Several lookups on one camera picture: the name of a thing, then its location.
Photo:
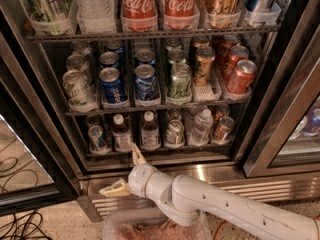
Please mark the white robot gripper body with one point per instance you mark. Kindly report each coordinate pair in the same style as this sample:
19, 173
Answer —
139, 179

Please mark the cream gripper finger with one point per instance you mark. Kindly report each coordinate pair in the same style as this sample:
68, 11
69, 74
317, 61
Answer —
117, 189
137, 156

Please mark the blue silver redbull can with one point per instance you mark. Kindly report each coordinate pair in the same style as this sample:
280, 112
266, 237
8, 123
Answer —
98, 141

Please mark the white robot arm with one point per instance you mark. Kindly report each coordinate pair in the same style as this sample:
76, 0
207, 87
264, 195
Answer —
182, 198

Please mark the silver green can bottom shelf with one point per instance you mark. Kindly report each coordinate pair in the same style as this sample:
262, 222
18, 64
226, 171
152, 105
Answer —
174, 134

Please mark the clear water bottle bottom shelf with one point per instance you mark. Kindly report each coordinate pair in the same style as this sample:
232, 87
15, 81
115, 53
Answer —
201, 128

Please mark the clear water bottle shelf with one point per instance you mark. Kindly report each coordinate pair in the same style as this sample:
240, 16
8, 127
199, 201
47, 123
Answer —
201, 128
95, 16

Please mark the blue pepsi can front right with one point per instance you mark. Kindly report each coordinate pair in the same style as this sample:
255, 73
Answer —
146, 83

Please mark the blue pepsi can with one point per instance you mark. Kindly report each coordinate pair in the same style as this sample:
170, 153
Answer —
112, 84
146, 83

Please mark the blue pepsi can front left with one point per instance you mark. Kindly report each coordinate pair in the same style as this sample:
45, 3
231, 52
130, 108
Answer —
112, 84

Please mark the green can front middle shelf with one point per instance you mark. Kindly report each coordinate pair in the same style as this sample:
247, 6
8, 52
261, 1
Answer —
179, 86

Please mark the white green can front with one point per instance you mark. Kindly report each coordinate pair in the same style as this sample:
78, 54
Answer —
78, 89

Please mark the open glass fridge door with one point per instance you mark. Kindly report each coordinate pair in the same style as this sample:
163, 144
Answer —
33, 173

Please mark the copper can bottom shelf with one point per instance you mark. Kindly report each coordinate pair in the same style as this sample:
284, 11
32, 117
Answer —
223, 129

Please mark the gold brown can front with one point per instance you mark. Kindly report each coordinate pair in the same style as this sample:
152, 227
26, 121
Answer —
204, 59

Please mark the red coke can front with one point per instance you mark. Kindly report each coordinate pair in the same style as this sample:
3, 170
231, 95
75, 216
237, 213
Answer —
241, 77

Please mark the red coke can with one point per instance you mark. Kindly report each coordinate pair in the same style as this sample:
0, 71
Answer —
235, 54
241, 77

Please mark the red coke can middle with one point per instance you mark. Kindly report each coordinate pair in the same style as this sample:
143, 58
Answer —
235, 54

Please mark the closed right fridge door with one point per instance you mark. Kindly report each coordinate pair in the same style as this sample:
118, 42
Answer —
287, 90

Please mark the clear water bottle top shelf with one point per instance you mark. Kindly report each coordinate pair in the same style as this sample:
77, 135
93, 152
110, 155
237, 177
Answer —
95, 16

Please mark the blue can behind right door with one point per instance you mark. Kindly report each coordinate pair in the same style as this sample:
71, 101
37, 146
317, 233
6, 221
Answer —
312, 127

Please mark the green tall can top shelf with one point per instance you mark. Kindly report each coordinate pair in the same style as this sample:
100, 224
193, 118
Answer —
50, 10

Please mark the gold tall can top shelf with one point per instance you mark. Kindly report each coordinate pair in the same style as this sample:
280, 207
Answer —
220, 13

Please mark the brown tea bottle right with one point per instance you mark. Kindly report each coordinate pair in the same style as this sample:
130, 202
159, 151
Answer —
150, 136

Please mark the brown tea bottle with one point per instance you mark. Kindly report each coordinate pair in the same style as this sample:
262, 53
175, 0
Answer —
150, 136
122, 133

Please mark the brown tea bottle left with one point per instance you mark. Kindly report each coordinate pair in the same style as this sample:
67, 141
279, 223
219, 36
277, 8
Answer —
122, 133

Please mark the clear plastic bin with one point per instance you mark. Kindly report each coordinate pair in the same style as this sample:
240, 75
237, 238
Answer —
152, 224

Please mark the large coca-cola bottle left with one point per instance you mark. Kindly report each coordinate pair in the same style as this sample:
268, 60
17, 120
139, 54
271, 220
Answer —
138, 9

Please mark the large coca-cola bottle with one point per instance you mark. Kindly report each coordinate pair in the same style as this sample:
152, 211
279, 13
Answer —
138, 9
179, 0

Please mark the large coca-cola bottle right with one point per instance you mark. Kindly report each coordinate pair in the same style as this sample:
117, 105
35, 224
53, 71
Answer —
179, 0

